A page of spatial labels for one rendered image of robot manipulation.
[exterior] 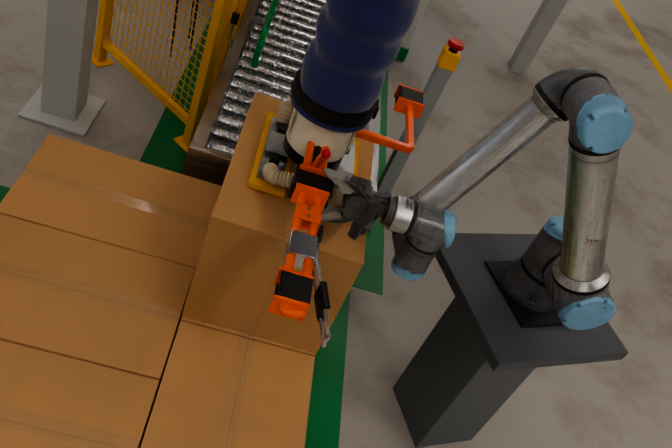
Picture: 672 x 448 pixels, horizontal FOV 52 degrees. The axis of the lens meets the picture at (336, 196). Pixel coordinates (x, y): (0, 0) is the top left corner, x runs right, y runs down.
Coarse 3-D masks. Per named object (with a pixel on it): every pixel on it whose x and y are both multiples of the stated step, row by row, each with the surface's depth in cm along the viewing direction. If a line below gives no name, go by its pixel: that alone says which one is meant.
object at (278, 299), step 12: (276, 276) 141; (288, 276) 139; (300, 276) 140; (312, 276) 141; (276, 288) 141; (288, 288) 136; (300, 288) 137; (276, 300) 134; (288, 300) 134; (300, 300) 135; (276, 312) 136
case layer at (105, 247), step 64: (64, 192) 211; (128, 192) 220; (192, 192) 230; (0, 256) 186; (64, 256) 193; (128, 256) 201; (192, 256) 209; (0, 320) 173; (64, 320) 179; (128, 320) 185; (192, 320) 192; (0, 384) 161; (64, 384) 166; (128, 384) 171; (192, 384) 177; (256, 384) 183
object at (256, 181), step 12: (276, 120) 200; (264, 132) 194; (264, 144) 190; (264, 156) 186; (276, 156) 183; (252, 168) 182; (288, 168) 186; (252, 180) 178; (264, 180) 179; (276, 192) 178
